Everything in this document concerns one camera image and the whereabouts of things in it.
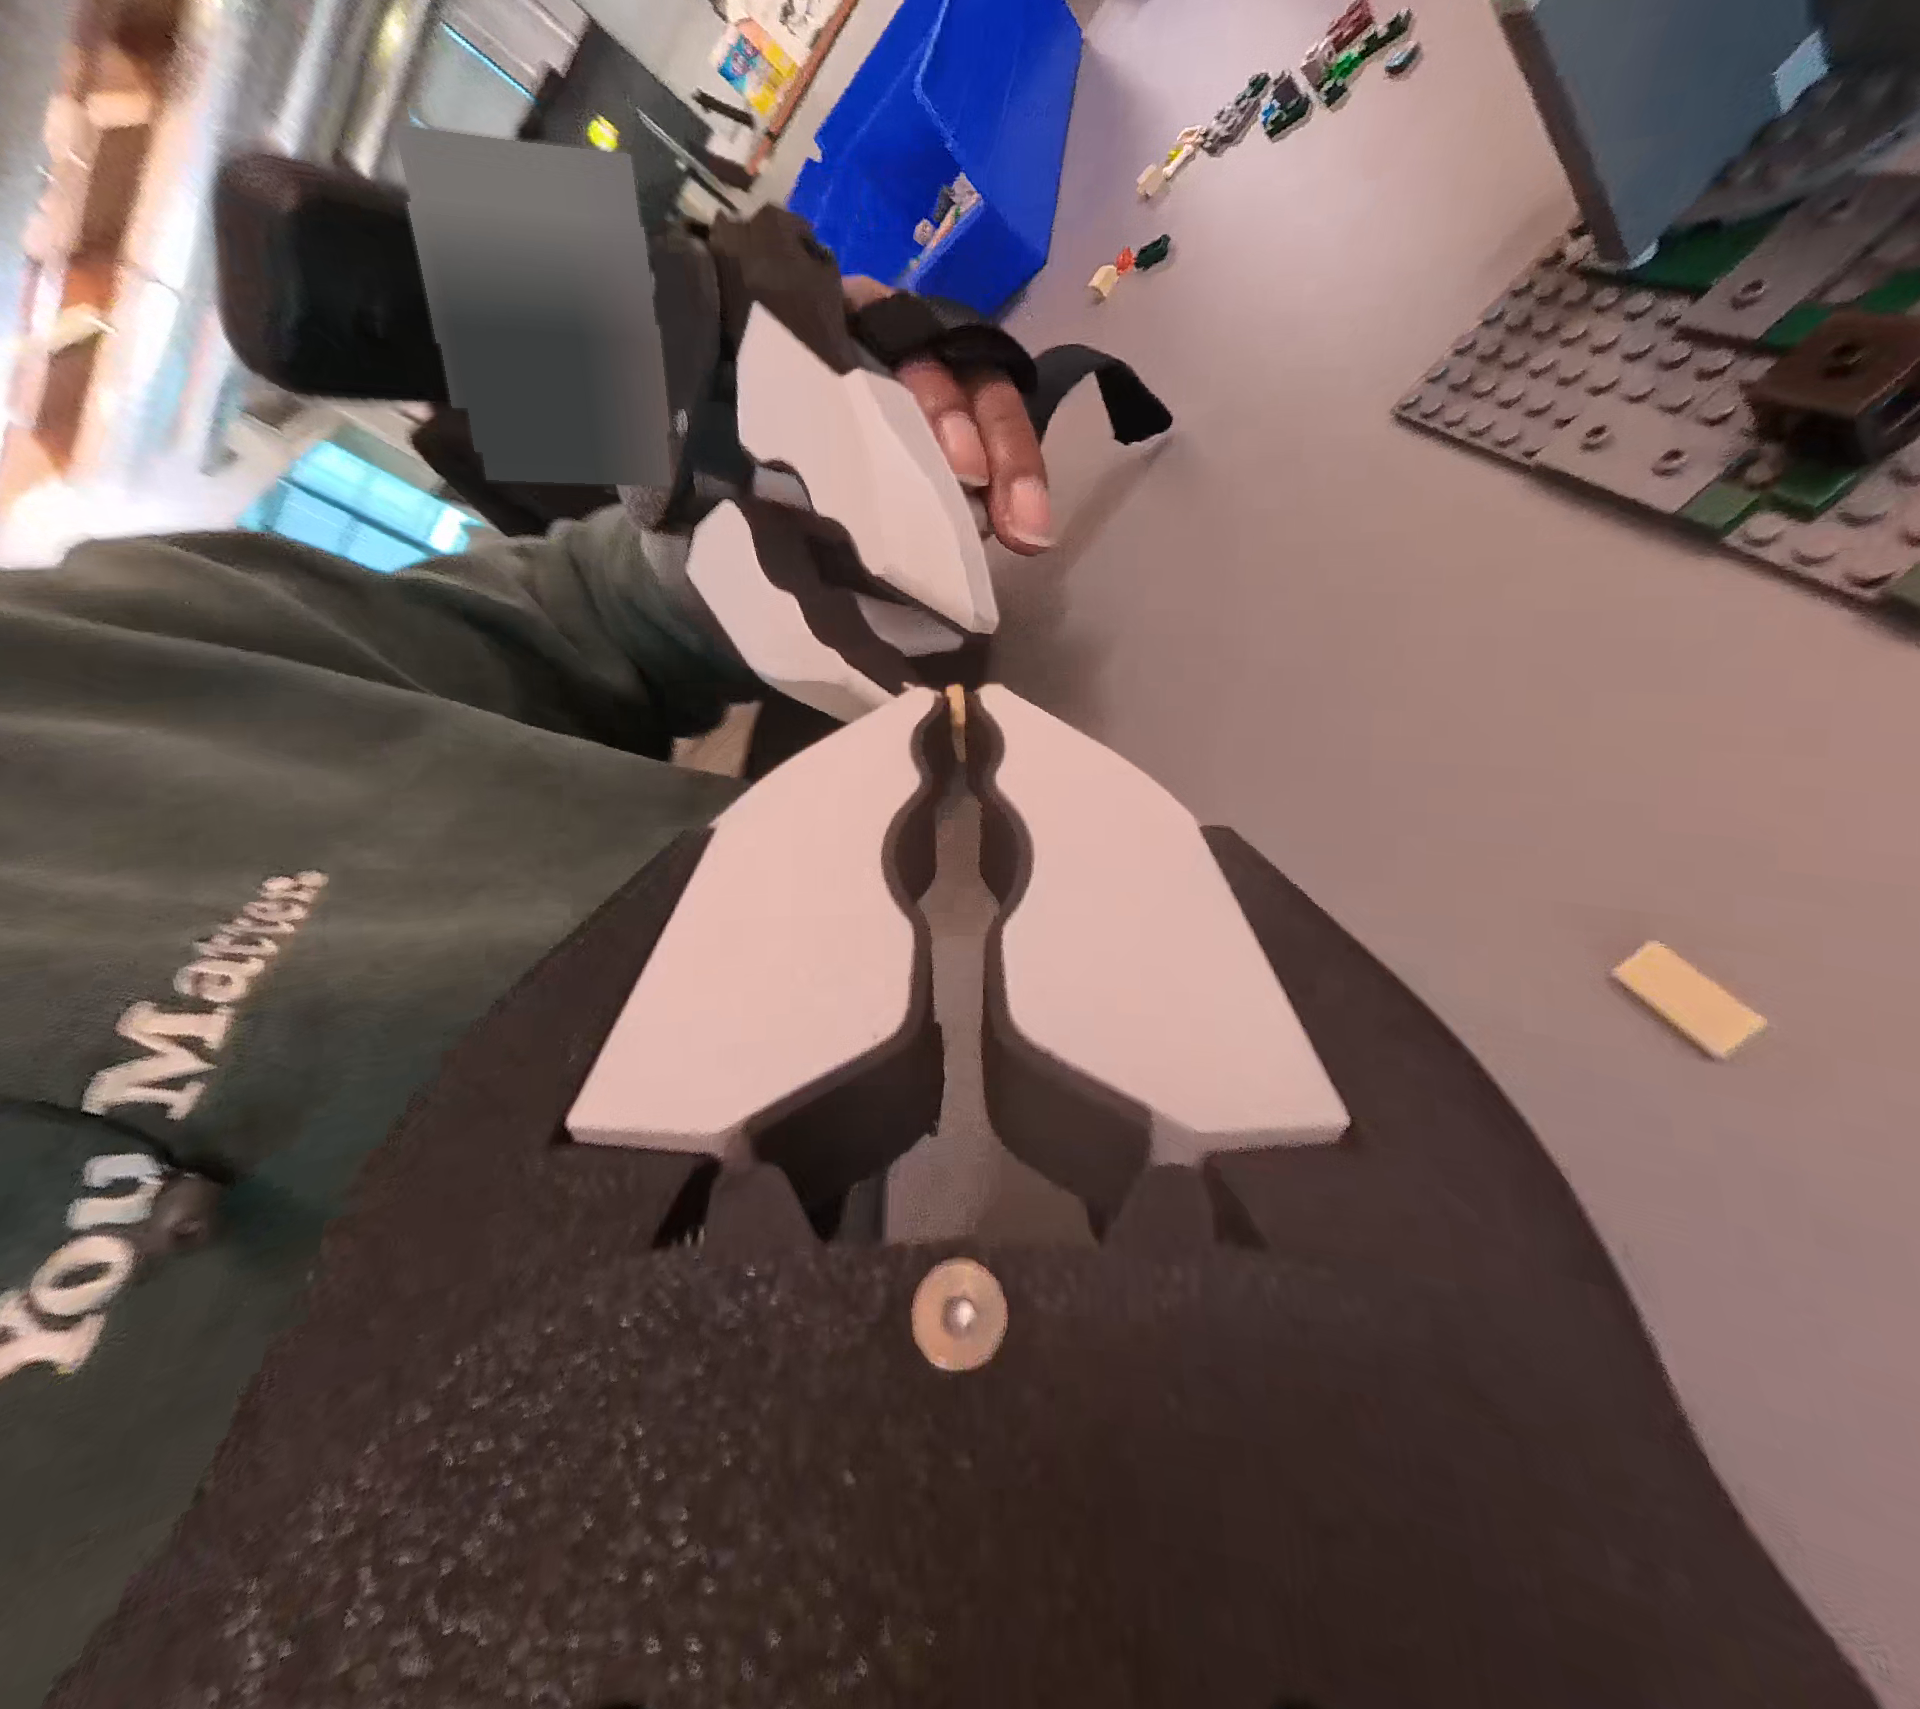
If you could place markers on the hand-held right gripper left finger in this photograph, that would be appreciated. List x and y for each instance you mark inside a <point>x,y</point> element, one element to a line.
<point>750,958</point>

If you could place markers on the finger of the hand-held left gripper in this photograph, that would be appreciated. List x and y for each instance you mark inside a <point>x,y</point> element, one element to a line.
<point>765,614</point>
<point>869,465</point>

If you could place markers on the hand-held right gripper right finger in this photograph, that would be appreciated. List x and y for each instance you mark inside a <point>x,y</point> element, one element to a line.
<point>1155,958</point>

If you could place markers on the small tan brick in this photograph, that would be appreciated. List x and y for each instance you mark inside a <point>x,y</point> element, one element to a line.
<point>956,710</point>

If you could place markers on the blue plastic bin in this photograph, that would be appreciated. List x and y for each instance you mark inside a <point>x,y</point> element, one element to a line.
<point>976,59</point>

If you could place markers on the grey brick building model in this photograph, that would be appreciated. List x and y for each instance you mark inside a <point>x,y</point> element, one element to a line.
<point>1649,91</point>

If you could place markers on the dark brown brick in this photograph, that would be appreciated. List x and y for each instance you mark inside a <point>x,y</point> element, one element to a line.
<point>1837,382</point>

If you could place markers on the person's left forearm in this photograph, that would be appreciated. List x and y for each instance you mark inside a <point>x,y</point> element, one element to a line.
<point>601,629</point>

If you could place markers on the grey desk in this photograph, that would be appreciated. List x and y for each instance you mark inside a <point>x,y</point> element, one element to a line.
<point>1425,765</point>

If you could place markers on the person's left hand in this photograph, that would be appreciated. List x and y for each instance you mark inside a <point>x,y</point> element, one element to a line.
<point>998,450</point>

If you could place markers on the heap of mixed coloured bricks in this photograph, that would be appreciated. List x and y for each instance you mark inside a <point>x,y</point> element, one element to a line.
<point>947,213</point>

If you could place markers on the colourful printed box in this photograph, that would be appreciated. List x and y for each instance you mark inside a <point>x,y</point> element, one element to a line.
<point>756,71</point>

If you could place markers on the person's green sweatshirt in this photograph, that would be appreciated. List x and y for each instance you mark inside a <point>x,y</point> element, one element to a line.
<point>227,913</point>

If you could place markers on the tan flat tile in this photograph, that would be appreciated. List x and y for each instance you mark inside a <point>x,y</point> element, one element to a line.
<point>1689,997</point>

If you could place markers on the scatter of small loose bricks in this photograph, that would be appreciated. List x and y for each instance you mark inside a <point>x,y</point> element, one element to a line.
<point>1291,98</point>

